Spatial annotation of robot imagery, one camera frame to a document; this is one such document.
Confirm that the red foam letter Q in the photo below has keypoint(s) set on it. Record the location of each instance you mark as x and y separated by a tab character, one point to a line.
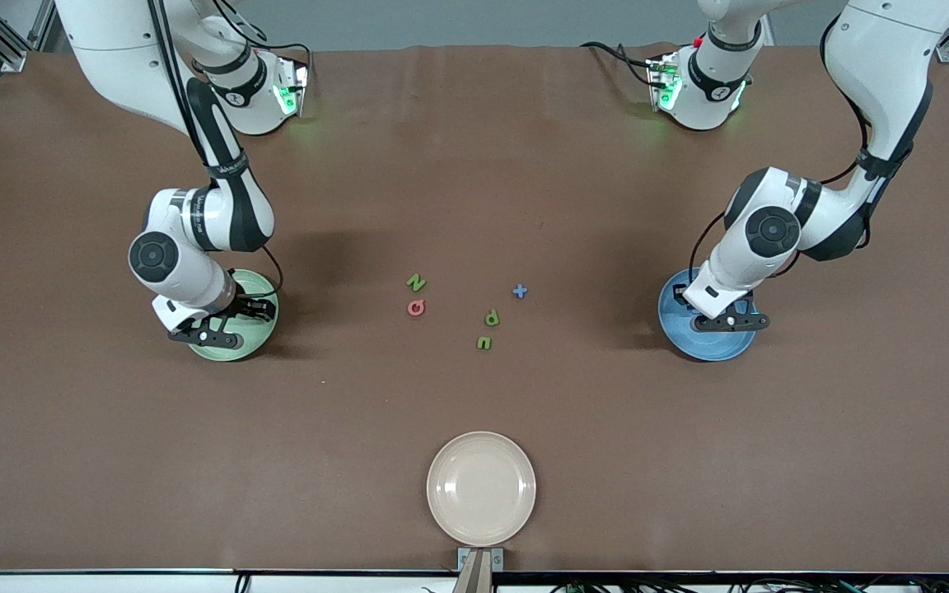
409	307

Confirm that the blue foam plus sign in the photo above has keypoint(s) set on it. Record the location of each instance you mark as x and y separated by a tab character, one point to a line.
520	291

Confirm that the green foam letter p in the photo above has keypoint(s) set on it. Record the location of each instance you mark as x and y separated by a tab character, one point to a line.
491	316

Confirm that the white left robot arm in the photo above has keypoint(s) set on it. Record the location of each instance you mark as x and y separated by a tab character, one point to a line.
886	66

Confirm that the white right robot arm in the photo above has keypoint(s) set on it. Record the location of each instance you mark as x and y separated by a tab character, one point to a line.
120	49

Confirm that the light green plate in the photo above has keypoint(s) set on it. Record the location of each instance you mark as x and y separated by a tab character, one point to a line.
256	284

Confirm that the blue plate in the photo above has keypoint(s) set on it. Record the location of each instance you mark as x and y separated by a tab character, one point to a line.
709	346

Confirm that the beige plate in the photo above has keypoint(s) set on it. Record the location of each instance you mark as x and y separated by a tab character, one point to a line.
481	489

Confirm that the grey metal bracket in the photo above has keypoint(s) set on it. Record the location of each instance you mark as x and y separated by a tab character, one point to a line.
497	558

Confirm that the aluminium camera post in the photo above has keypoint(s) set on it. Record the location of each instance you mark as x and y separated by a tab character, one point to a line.
474	576

